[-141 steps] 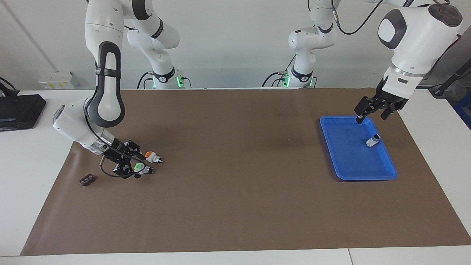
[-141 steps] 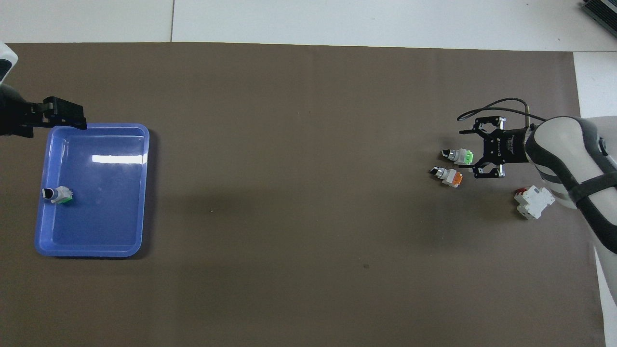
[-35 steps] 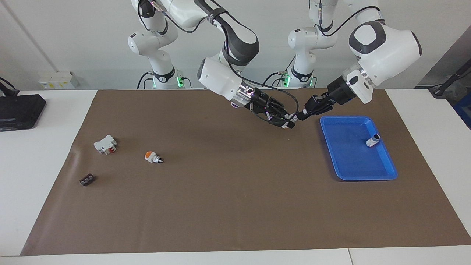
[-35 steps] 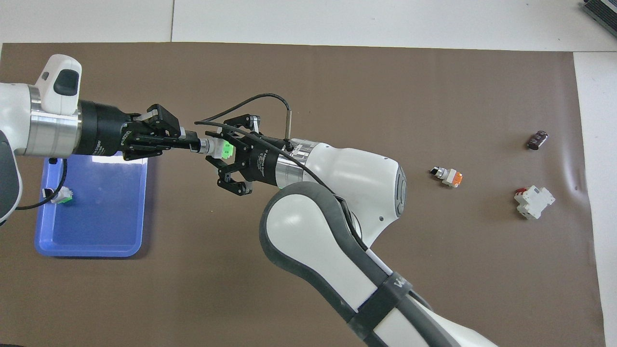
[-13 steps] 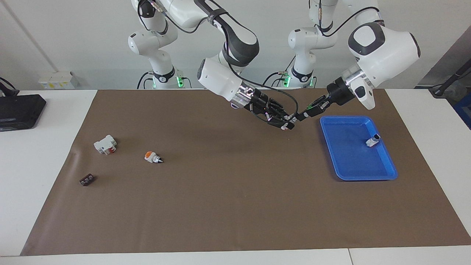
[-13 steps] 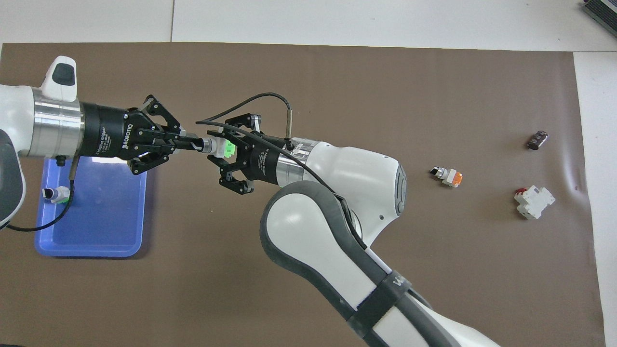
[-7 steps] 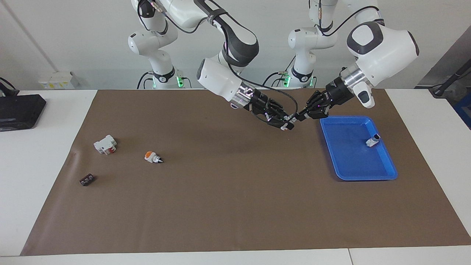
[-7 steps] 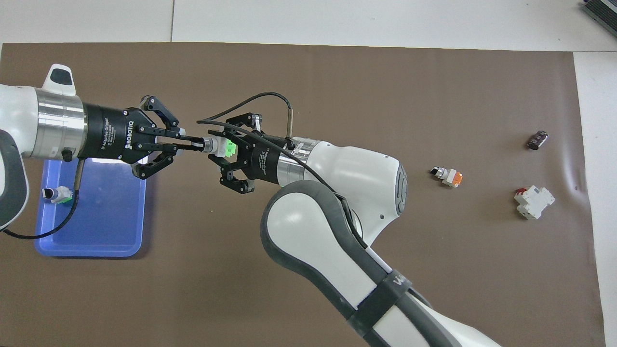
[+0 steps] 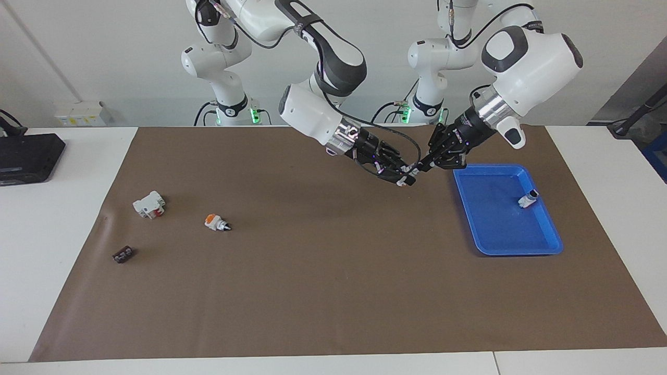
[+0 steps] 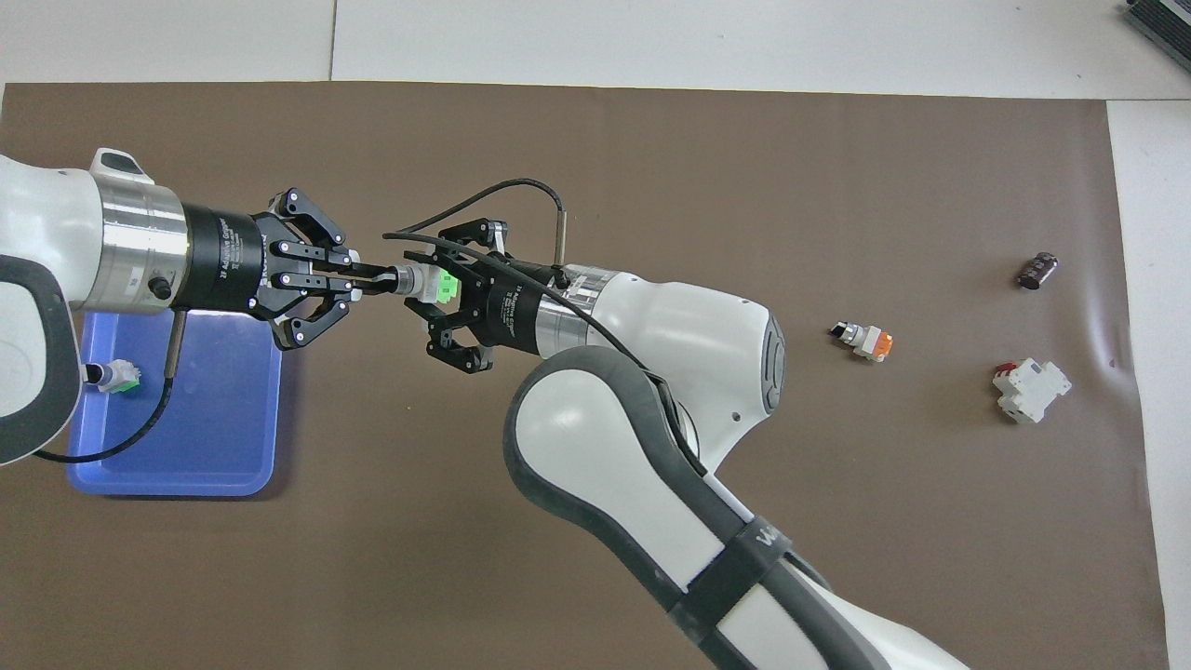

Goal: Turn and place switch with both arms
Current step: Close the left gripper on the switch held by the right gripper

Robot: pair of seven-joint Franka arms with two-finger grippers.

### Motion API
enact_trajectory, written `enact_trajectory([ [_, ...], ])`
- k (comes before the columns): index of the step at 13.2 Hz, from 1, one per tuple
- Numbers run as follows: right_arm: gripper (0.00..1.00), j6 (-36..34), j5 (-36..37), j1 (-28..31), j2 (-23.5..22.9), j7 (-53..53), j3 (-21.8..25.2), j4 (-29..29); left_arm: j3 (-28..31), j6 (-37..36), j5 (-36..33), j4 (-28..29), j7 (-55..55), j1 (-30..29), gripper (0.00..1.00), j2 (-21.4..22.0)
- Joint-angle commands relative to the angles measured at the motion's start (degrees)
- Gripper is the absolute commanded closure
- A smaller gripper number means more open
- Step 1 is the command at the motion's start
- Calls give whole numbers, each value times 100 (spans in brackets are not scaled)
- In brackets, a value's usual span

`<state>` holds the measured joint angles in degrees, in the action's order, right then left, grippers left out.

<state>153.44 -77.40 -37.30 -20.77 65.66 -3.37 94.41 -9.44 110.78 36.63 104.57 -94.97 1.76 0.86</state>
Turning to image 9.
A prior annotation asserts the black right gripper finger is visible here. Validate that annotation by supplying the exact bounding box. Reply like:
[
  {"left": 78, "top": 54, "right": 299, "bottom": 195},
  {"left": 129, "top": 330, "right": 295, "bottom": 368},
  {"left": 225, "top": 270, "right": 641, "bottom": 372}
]
[
  {"left": 373, "top": 167, "right": 415, "bottom": 187},
  {"left": 383, "top": 143, "right": 412, "bottom": 172}
]

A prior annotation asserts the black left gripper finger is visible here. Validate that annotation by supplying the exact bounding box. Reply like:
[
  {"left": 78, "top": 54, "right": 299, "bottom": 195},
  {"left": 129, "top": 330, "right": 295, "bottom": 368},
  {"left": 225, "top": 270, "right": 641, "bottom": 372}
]
[
  {"left": 417, "top": 125, "right": 454, "bottom": 170},
  {"left": 433, "top": 151, "right": 467, "bottom": 170}
]

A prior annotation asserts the blue plastic tray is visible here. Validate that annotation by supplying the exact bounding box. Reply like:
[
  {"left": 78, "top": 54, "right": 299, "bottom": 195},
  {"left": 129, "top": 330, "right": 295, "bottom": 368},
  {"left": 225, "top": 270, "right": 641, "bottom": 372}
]
[{"left": 453, "top": 164, "right": 564, "bottom": 256}]

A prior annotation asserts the brown table mat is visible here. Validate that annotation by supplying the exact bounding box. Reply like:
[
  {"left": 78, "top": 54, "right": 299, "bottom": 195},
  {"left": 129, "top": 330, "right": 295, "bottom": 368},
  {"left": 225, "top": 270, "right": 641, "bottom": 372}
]
[{"left": 29, "top": 124, "right": 667, "bottom": 363}]

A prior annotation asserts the black stand bar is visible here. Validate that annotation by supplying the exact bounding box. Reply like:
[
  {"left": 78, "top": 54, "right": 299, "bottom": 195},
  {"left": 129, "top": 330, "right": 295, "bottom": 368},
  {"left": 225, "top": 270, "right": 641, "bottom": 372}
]
[{"left": 607, "top": 83, "right": 667, "bottom": 139}]

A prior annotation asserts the blue crate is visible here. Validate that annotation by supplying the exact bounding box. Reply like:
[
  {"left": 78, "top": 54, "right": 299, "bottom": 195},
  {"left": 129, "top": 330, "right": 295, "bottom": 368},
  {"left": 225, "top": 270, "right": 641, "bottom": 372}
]
[{"left": 642, "top": 130, "right": 667, "bottom": 183}]

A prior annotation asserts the white circuit breaker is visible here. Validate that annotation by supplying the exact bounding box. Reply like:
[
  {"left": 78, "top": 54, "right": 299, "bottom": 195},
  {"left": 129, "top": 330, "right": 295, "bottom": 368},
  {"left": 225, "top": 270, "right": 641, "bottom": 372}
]
[{"left": 132, "top": 191, "right": 167, "bottom": 220}]

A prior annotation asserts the black box device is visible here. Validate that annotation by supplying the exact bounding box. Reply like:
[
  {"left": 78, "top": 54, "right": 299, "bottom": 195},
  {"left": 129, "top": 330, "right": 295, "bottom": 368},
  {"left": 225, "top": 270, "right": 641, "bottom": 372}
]
[{"left": 0, "top": 133, "right": 67, "bottom": 184}]

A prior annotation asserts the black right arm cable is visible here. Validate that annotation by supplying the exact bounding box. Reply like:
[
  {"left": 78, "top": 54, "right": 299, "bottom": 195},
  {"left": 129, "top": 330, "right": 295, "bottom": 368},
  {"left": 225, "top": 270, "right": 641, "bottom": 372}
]
[{"left": 194, "top": 0, "right": 424, "bottom": 180}]

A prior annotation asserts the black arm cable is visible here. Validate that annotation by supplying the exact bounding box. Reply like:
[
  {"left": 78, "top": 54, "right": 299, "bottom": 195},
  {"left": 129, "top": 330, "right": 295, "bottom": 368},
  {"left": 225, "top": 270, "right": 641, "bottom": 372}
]
[
  {"left": 447, "top": 0, "right": 538, "bottom": 105},
  {"left": 194, "top": 0, "right": 424, "bottom": 180}
]

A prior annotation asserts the black base cable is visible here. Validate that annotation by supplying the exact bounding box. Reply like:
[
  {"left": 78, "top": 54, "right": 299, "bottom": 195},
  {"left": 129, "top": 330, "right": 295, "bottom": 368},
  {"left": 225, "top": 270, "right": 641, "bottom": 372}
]
[
  {"left": 194, "top": 101, "right": 219, "bottom": 127},
  {"left": 371, "top": 78, "right": 420, "bottom": 124}
]

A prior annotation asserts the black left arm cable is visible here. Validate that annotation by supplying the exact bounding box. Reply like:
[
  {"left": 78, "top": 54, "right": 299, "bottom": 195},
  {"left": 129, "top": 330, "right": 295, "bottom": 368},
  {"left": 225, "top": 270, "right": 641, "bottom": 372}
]
[{"left": 447, "top": 0, "right": 538, "bottom": 105}]

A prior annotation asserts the orange selector switch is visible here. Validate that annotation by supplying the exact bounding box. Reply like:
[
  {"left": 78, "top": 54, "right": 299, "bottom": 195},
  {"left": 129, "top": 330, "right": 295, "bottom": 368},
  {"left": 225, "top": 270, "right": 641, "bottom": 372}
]
[{"left": 204, "top": 214, "right": 232, "bottom": 232}]

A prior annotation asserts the white wall socket box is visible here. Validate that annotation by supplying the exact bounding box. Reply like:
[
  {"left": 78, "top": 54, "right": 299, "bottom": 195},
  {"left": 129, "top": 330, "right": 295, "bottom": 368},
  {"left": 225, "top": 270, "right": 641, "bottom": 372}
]
[{"left": 54, "top": 101, "right": 113, "bottom": 127}]

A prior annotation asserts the black cable beside box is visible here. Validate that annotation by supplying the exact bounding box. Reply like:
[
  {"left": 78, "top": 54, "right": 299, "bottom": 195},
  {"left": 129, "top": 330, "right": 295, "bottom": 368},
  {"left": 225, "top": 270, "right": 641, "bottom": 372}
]
[{"left": 0, "top": 109, "right": 27, "bottom": 137}]

